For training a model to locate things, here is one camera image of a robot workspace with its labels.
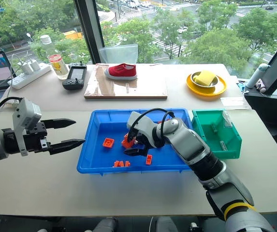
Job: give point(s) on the wooden board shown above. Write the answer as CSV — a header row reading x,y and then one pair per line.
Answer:
x,y
104,89

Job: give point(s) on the small grey battery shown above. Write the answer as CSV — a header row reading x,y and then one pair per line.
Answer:
x,y
223,146
214,128

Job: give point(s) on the green plastic bin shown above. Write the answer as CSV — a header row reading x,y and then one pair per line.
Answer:
x,y
206,145

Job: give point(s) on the white power strip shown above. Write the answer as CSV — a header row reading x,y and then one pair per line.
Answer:
x,y
24,79

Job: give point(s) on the metal bowl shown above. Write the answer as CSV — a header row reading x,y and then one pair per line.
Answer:
x,y
214,83

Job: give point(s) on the small clear plastic pouch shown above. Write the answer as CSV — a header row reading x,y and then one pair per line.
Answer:
x,y
227,118

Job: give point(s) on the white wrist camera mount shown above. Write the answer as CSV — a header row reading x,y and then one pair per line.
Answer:
x,y
26,111
140,123

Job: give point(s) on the clear plastic bottle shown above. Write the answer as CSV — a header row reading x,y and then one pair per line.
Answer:
x,y
57,65

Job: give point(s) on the blue plastic bin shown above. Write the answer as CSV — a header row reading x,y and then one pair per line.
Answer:
x,y
94,159

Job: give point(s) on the white thermos bottle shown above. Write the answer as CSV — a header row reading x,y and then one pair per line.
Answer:
x,y
255,76

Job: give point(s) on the orange toy brick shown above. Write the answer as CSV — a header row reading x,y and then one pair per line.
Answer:
x,y
126,144
149,160
108,143

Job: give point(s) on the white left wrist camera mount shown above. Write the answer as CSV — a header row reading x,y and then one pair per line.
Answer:
x,y
26,111

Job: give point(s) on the yellow plate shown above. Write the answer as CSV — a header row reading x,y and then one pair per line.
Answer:
x,y
215,91

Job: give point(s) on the yellow sponge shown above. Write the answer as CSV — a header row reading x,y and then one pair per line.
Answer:
x,y
204,77

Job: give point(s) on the white charger plug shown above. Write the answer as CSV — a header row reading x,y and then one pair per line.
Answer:
x,y
26,68
35,65

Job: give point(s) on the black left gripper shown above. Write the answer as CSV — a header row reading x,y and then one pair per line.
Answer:
x,y
35,142

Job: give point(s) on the red canvas shoe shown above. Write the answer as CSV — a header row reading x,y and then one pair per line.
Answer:
x,y
122,71

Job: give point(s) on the black side desk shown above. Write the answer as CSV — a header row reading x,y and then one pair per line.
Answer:
x,y
268,106

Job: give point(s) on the dark window frame post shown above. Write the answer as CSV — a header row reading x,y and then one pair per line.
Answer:
x,y
90,31

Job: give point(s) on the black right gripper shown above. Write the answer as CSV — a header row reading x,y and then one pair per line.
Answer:
x,y
145,142

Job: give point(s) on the dark rounded shape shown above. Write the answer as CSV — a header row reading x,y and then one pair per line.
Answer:
x,y
105,224

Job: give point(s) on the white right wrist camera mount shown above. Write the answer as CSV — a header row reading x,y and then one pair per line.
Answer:
x,y
140,123

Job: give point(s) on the clear plastic sheet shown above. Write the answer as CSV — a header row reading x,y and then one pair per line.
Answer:
x,y
232,102

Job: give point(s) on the clear plastic bag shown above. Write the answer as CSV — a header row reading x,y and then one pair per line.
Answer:
x,y
119,54

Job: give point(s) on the black remote controller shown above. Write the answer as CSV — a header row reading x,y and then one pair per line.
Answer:
x,y
75,76

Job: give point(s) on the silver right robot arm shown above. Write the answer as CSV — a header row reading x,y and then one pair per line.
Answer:
x,y
201,154

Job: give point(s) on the pink soft toy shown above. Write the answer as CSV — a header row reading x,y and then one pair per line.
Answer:
x,y
261,85

